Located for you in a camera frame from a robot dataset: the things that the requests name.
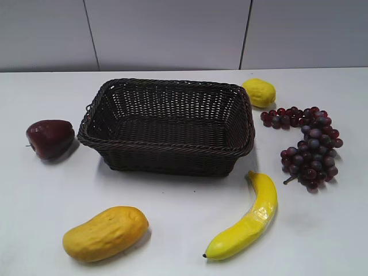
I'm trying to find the yellow orange mango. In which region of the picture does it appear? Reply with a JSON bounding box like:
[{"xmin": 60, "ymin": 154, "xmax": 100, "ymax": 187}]
[{"xmin": 62, "ymin": 206, "xmax": 149, "ymax": 262}]

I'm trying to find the dark brown wicker basket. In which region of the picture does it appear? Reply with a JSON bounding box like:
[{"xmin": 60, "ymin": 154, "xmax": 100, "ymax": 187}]
[{"xmin": 77, "ymin": 78, "xmax": 255, "ymax": 177}]

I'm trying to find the yellow lemon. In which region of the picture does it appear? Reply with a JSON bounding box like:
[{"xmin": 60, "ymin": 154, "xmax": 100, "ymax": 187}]
[{"xmin": 242, "ymin": 78, "xmax": 276, "ymax": 108}]

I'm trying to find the yellow banana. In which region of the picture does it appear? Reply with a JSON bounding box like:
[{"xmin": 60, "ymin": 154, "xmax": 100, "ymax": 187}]
[{"xmin": 203, "ymin": 171, "xmax": 278, "ymax": 260}]

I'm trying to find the purple red grape bunch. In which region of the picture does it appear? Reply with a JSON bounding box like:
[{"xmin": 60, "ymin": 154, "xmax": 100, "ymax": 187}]
[{"xmin": 260, "ymin": 106, "xmax": 343, "ymax": 190}]

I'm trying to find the dark red apple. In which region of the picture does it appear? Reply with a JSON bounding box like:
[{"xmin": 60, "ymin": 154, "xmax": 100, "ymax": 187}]
[{"xmin": 26, "ymin": 120, "xmax": 75, "ymax": 160}]

